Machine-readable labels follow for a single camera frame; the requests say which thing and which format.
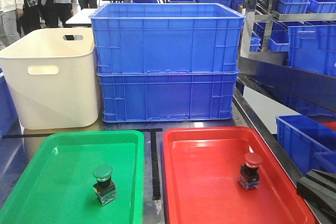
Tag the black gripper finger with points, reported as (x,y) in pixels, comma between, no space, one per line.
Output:
(318,188)

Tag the green mushroom push button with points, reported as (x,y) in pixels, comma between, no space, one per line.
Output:
(104,187)

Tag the blue bin lower right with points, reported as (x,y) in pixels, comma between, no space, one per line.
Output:
(301,137)

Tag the red plastic tray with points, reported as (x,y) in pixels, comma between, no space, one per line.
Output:
(201,172)

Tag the lower stacked blue crate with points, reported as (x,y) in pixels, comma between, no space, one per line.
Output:
(167,97)

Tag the stacked blue crate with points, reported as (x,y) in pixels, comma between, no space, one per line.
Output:
(167,97)
(134,38)

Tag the upper stacked blue crate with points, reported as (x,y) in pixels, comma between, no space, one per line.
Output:
(134,38)

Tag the green plastic tray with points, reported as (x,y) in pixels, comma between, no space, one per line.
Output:
(57,184)

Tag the cream plastic basket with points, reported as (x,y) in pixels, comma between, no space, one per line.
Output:
(51,77)

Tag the blue bin left edge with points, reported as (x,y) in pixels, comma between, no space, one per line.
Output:
(8,111)

